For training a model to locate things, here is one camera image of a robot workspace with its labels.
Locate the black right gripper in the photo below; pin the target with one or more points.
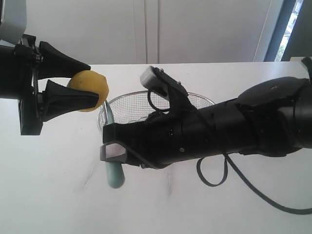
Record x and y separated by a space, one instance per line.
160 141

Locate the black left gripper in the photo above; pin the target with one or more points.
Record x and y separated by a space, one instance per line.
20 68

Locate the teal handled peeler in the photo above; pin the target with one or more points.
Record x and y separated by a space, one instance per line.
114 170

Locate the yellow lemon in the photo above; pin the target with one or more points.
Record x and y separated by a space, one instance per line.
93 83

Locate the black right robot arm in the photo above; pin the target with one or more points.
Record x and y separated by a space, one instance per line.
273 118

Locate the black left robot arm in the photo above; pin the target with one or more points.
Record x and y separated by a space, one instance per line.
13 21

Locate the white cabinet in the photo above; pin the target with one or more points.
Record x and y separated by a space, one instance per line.
155 31

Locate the oval wire mesh basket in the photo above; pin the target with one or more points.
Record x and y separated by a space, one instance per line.
134 107

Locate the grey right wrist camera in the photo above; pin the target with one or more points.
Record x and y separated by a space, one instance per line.
159 82

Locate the dark window frame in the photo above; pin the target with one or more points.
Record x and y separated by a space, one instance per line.
292 31

